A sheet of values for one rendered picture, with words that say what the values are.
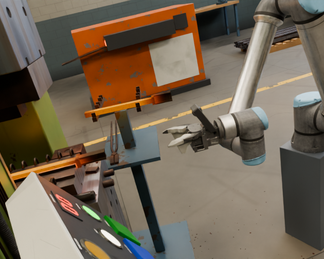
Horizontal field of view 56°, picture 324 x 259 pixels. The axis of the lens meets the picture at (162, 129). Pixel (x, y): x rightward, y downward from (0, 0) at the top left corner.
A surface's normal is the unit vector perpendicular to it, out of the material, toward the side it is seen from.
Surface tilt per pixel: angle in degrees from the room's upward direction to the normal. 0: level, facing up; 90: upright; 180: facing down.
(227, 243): 0
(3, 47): 90
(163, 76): 90
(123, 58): 90
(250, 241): 0
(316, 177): 90
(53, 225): 30
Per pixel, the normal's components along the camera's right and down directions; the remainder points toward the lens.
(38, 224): -0.59, -0.58
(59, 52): 0.28, 0.33
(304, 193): -0.79, 0.40
